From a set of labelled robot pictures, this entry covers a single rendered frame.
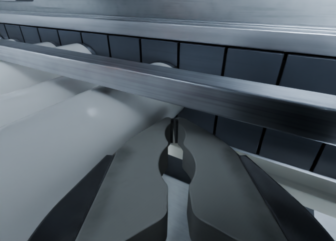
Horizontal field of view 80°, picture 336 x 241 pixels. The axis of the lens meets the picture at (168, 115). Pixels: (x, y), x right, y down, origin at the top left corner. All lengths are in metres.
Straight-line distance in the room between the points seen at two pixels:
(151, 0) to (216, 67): 0.11
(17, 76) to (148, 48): 0.10
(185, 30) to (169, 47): 0.02
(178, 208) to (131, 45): 0.20
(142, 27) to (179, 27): 0.04
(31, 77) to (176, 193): 0.19
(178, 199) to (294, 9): 0.22
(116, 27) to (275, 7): 0.14
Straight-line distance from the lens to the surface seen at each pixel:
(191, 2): 0.22
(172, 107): 0.15
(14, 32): 0.36
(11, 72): 0.19
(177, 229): 0.32
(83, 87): 0.17
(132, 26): 0.20
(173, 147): 0.17
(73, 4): 0.33
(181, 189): 0.25
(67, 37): 0.26
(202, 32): 0.16
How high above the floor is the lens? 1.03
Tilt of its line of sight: 49 degrees down
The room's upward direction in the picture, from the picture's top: 131 degrees counter-clockwise
